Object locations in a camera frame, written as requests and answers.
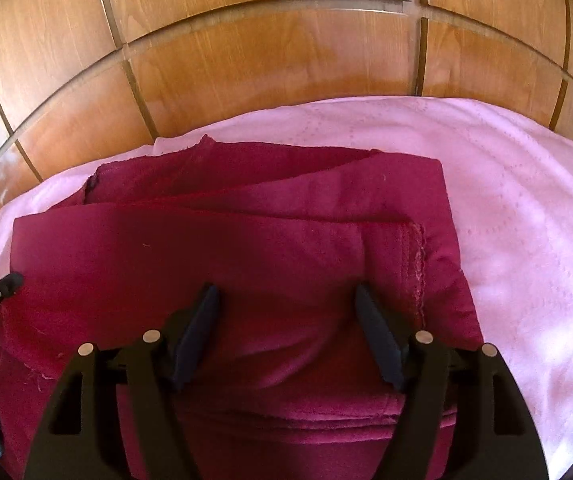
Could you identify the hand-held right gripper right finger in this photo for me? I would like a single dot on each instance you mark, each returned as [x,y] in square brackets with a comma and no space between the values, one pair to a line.
[380,332]

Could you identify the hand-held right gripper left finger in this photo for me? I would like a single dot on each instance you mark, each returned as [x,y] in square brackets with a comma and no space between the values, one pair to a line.
[197,332]

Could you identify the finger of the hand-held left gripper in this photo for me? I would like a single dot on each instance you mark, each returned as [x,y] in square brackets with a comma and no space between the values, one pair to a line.
[6,285]

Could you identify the dark red garment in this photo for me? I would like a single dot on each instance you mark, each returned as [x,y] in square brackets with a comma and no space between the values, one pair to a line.
[266,240]

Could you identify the pink bedspread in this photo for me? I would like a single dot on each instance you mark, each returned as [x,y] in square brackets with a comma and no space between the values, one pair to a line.
[521,230]

